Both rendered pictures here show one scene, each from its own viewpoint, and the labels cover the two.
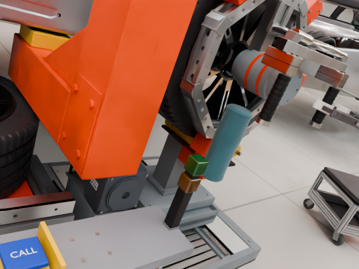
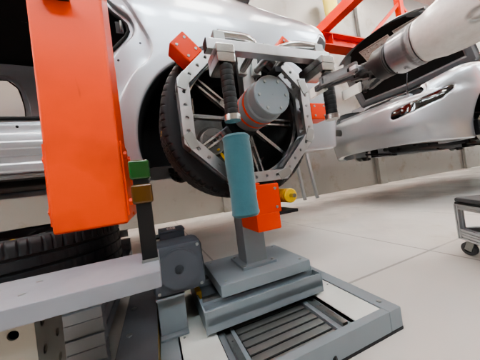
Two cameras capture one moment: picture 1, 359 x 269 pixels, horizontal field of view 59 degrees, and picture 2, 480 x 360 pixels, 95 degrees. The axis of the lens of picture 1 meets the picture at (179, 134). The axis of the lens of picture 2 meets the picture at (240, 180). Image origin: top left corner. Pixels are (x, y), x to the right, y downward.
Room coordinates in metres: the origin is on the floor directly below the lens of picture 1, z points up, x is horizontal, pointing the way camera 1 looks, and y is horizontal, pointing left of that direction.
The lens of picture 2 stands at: (0.37, -0.46, 0.58)
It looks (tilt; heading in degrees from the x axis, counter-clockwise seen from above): 1 degrees up; 26
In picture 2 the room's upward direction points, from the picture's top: 7 degrees counter-clockwise
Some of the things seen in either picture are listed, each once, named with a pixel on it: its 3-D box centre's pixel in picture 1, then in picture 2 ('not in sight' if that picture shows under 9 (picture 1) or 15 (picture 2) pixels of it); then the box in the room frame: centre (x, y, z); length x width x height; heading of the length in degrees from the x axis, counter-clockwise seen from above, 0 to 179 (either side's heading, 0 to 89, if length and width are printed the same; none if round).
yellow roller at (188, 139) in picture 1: (186, 133); not in sight; (1.29, -0.02, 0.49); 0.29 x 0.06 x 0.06; 47
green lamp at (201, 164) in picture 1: (196, 165); (139, 170); (0.70, -0.06, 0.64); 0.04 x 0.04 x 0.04; 47
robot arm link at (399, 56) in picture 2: not in sight; (406, 49); (0.98, -0.61, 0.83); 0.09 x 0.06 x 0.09; 138
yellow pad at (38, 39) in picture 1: (46, 37); not in sight; (1.10, 0.56, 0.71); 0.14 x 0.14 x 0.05; 47
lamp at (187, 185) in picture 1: (189, 181); (142, 193); (0.70, -0.06, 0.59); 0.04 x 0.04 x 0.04; 47
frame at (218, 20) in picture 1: (250, 68); (250, 113); (1.17, -0.15, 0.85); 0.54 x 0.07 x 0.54; 137
